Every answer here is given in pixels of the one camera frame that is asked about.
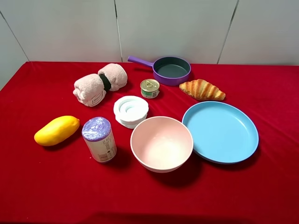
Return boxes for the pink towel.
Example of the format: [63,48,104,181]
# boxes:
[73,63,128,107]

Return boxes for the white plastic lid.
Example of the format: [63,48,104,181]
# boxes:
[113,96,149,129]

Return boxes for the small tin can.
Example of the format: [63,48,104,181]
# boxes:
[140,79,160,98]

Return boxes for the pink bowl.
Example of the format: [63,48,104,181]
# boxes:
[130,116,193,173]

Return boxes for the purple frying pan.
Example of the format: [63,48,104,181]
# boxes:
[128,56,191,86]

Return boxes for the black elastic band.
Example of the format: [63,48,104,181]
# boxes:
[99,73,112,92]

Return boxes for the croissant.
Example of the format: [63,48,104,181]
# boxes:
[179,79,226,101]

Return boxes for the purple trash bag roll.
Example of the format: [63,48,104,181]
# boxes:
[81,117,117,163]

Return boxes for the blue plate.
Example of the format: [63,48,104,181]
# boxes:
[182,101,259,164]

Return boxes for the yellow mango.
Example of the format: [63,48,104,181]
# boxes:
[34,116,80,147]

